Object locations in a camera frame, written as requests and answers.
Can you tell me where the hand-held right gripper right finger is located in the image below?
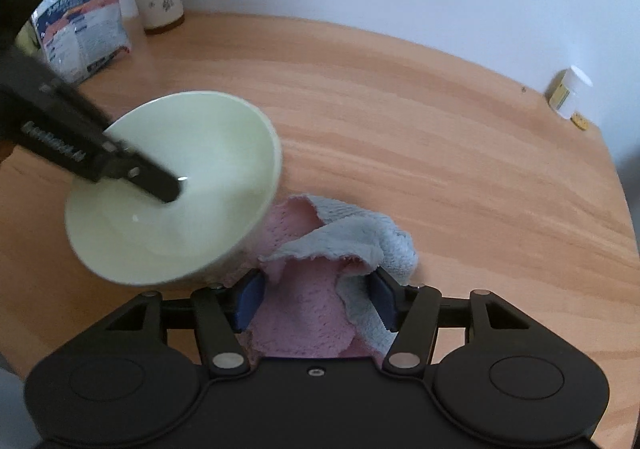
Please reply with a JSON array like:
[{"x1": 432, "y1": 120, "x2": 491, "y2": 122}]
[{"x1": 370, "y1": 267, "x2": 532, "y2": 376}]

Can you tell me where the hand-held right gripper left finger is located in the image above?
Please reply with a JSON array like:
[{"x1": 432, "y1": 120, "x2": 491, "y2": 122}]
[{"x1": 102, "y1": 270, "x2": 266, "y2": 377}]

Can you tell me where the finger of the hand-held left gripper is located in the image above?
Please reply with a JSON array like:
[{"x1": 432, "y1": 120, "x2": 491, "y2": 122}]
[{"x1": 95, "y1": 149, "x2": 182, "y2": 204}]

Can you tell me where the pale green bowl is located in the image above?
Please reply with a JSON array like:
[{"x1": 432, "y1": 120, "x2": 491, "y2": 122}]
[{"x1": 64, "y1": 89, "x2": 283, "y2": 288}]

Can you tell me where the pink and blue cloth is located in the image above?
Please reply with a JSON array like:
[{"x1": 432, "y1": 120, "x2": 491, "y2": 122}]
[{"x1": 235, "y1": 195, "x2": 419, "y2": 361}]

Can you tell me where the blue and white packet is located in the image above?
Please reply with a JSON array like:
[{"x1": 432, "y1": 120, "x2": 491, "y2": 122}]
[{"x1": 31, "y1": 0, "x2": 133, "y2": 84}]

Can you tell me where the white pill bottle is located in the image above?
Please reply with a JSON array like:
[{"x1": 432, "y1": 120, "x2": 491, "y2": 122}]
[{"x1": 548, "y1": 65, "x2": 594, "y2": 120}]

